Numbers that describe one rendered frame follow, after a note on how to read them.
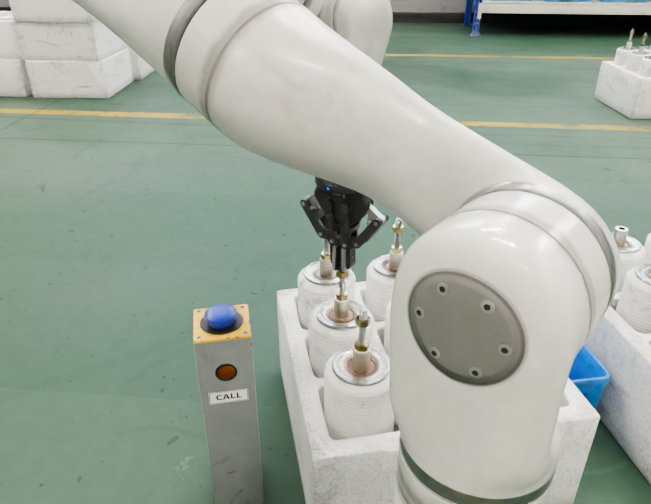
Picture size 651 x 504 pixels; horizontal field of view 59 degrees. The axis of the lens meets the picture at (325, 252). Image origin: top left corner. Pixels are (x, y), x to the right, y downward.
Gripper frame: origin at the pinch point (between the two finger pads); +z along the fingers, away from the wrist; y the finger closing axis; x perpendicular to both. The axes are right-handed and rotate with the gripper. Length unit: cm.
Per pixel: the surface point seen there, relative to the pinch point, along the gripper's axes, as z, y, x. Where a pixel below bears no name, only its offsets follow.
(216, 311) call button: 2.0, -7.5, -17.6
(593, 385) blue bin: 24.0, 33.3, 23.0
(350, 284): 10.4, -3.7, 8.6
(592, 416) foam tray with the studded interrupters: 17.0, 34.9, 7.4
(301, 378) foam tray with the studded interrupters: 17.0, -1.7, -8.0
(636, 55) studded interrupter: 10, 3, 247
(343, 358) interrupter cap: 9.6, 5.7, -8.6
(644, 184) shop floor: 35, 26, 150
